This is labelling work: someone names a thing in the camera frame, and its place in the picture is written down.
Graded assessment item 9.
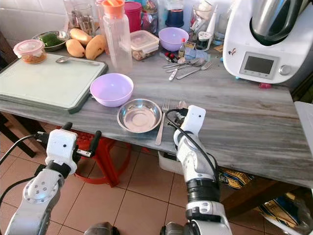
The steel spoon in cutlery pile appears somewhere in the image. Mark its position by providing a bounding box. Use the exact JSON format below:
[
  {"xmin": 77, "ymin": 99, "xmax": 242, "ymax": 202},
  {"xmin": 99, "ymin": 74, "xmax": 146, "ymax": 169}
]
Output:
[{"xmin": 165, "ymin": 59, "xmax": 201, "ymax": 73}]

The round red lidded food container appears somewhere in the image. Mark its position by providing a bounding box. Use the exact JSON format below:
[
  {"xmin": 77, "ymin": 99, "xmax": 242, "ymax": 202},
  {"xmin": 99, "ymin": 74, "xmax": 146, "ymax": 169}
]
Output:
[{"xmin": 13, "ymin": 39, "xmax": 46, "ymax": 65}]

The clear glass jar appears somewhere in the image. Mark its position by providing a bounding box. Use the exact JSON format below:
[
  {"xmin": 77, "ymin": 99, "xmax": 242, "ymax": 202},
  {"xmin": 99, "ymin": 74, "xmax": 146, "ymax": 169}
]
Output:
[{"xmin": 73, "ymin": 3, "xmax": 96, "ymax": 36}]

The square clear plastic container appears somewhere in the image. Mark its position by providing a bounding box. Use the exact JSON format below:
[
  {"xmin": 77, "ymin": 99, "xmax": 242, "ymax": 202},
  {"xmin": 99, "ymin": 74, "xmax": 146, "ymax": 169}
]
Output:
[{"xmin": 129, "ymin": 29, "xmax": 160, "ymax": 61}]

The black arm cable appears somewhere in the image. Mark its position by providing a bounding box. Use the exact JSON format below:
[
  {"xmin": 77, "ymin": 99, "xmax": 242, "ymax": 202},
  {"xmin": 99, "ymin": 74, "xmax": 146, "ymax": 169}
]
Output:
[
  {"xmin": 164, "ymin": 108, "xmax": 220, "ymax": 183},
  {"xmin": 0, "ymin": 133, "xmax": 47, "ymax": 206}
]

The clear bottle with orange cap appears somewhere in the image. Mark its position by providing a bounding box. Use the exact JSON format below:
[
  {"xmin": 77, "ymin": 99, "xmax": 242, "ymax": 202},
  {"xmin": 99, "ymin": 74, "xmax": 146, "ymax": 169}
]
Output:
[{"xmin": 102, "ymin": 0, "xmax": 134, "ymax": 74}]

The small purple plastic bowl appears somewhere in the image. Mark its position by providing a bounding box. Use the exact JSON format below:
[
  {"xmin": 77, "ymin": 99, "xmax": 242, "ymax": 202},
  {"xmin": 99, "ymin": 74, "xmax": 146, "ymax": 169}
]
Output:
[{"xmin": 158, "ymin": 26, "xmax": 190, "ymax": 52}]

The small sauce bottle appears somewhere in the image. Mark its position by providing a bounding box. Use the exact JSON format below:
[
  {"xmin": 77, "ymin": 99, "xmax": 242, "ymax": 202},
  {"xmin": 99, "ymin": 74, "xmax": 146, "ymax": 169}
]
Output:
[{"xmin": 178, "ymin": 37, "xmax": 188, "ymax": 59}]

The white plastic box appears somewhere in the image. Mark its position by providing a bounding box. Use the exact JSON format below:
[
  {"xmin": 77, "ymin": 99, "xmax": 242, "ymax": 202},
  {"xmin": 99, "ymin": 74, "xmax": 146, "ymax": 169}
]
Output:
[{"xmin": 157, "ymin": 150, "xmax": 182, "ymax": 175}]

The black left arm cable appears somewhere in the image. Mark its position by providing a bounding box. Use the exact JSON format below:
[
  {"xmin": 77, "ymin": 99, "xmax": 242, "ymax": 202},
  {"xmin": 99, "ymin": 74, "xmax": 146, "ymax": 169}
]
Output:
[{"xmin": 0, "ymin": 133, "xmax": 47, "ymax": 206}]

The white kitchen food processor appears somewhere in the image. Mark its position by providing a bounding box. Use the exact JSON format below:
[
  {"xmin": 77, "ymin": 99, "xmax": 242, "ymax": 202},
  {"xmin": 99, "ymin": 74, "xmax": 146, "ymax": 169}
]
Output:
[{"xmin": 222, "ymin": 0, "xmax": 313, "ymax": 90}]

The long steel spoon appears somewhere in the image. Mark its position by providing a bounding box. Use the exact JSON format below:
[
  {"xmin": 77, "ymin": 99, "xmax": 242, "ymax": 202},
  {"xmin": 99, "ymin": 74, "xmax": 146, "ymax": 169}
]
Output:
[{"xmin": 55, "ymin": 56, "xmax": 101, "ymax": 66}]

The steel fork in cutlery pile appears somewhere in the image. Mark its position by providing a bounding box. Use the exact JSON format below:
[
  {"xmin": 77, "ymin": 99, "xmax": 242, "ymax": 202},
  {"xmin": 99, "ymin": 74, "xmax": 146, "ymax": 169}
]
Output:
[{"xmin": 176, "ymin": 61, "xmax": 214, "ymax": 80}]

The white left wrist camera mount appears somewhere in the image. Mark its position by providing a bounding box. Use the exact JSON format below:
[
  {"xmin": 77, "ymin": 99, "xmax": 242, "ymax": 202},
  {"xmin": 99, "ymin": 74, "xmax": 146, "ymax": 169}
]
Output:
[{"xmin": 45, "ymin": 128, "xmax": 78, "ymax": 170}]

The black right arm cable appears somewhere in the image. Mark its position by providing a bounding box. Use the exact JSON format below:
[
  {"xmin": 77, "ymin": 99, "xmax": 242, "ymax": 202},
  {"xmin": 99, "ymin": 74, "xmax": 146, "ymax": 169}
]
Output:
[{"xmin": 164, "ymin": 108, "xmax": 220, "ymax": 183}]

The white appliance edge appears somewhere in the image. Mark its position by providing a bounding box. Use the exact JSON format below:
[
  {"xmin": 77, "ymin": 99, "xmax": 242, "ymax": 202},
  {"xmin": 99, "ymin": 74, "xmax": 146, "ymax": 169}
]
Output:
[{"xmin": 294, "ymin": 101, "xmax": 313, "ymax": 158}]

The large purple plastic bowl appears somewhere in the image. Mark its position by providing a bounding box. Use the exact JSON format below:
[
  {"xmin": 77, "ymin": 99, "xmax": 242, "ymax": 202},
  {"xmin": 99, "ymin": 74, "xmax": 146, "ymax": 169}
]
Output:
[{"xmin": 89, "ymin": 73, "xmax": 134, "ymax": 108}]

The steel bowl with greens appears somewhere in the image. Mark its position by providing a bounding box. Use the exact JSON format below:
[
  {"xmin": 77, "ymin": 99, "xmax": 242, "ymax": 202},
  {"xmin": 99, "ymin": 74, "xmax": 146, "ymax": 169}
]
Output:
[{"xmin": 31, "ymin": 30, "xmax": 72, "ymax": 52}]

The green rimmed cutting board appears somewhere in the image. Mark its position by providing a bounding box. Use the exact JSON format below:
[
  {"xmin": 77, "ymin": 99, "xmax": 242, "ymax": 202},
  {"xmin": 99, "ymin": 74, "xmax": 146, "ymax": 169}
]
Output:
[{"xmin": 0, "ymin": 52, "xmax": 109, "ymax": 115}]

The red plastic stool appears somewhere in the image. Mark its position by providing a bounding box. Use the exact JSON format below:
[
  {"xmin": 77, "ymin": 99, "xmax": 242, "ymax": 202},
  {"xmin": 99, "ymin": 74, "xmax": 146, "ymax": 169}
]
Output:
[{"xmin": 61, "ymin": 127, "xmax": 131, "ymax": 187}]

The empty steel bowl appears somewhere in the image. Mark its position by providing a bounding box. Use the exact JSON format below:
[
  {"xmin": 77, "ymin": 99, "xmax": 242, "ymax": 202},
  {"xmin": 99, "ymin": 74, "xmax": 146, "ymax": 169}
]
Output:
[{"xmin": 116, "ymin": 98, "xmax": 163, "ymax": 134}]

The grey robot right leg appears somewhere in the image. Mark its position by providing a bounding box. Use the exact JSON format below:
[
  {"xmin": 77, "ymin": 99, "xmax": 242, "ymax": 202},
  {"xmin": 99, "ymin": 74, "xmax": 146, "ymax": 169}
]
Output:
[{"xmin": 158, "ymin": 221, "xmax": 187, "ymax": 235}]

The magenta plastic canister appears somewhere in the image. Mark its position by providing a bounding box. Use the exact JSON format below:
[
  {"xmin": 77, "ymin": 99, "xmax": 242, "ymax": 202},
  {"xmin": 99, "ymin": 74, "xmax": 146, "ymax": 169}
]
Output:
[{"xmin": 123, "ymin": 0, "xmax": 143, "ymax": 33}]

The white handled small knife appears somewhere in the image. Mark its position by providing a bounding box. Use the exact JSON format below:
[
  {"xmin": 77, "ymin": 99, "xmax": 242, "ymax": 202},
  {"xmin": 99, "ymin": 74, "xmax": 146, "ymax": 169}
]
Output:
[{"xmin": 168, "ymin": 68, "xmax": 179, "ymax": 82}]

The dark blue cup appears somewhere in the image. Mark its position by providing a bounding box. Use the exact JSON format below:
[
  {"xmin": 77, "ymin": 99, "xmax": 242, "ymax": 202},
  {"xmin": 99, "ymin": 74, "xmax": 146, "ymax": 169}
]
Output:
[{"xmin": 165, "ymin": 8, "xmax": 186, "ymax": 28}]

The yellow mango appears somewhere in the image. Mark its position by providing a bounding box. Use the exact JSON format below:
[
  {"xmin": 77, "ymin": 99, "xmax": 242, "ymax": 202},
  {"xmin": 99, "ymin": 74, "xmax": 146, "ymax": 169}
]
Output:
[
  {"xmin": 66, "ymin": 38, "xmax": 87, "ymax": 58},
  {"xmin": 85, "ymin": 34, "xmax": 108, "ymax": 61},
  {"xmin": 69, "ymin": 28, "xmax": 94, "ymax": 47}
]

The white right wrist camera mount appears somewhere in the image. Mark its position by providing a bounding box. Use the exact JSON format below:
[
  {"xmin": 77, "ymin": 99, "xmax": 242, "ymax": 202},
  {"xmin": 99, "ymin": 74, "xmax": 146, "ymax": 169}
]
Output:
[{"xmin": 181, "ymin": 105, "xmax": 207, "ymax": 137}]

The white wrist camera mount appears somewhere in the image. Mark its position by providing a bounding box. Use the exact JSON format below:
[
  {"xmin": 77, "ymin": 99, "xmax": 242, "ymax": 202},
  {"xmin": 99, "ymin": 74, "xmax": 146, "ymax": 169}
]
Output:
[
  {"xmin": 181, "ymin": 105, "xmax": 207, "ymax": 137},
  {"xmin": 45, "ymin": 128, "xmax": 78, "ymax": 170}
]

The patterned blue yellow bag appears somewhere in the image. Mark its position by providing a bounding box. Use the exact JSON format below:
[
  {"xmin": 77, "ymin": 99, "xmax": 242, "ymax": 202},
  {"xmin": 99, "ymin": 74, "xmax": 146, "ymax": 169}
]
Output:
[{"xmin": 218, "ymin": 166, "xmax": 313, "ymax": 232}]

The steel fork beside steel bowl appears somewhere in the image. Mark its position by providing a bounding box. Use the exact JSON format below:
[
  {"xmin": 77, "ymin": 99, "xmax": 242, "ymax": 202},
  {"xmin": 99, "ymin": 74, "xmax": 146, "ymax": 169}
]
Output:
[{"xmin": 155, "ymin": 101, "xmax": 171, "ymax": 146}]

